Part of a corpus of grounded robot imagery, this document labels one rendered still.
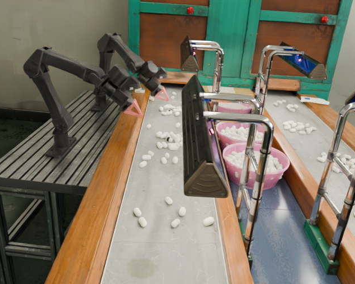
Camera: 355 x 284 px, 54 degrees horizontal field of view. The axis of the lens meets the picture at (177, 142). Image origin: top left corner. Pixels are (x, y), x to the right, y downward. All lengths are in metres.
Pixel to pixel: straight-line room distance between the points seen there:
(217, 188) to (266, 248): 0.54
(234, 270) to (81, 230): 0.41
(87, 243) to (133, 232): 0.14
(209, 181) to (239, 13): 1.80
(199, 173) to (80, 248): 0.44
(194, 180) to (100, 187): 0.60
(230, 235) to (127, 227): 0.29
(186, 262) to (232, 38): 1.67
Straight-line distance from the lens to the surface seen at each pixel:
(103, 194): 1.13
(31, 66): 1.54
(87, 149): 1.63
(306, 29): 2.43
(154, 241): 0.98
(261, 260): 1.08
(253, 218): 0.94
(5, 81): 3.87
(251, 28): 2.32
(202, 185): 0.61
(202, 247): 0.98
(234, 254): 0.94
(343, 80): 3.48
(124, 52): 1.88
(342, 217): 1.02
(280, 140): 1.64
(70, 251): 0.93
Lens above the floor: 1.38
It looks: 24 degrees down
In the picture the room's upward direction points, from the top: 4 degrees clockwise
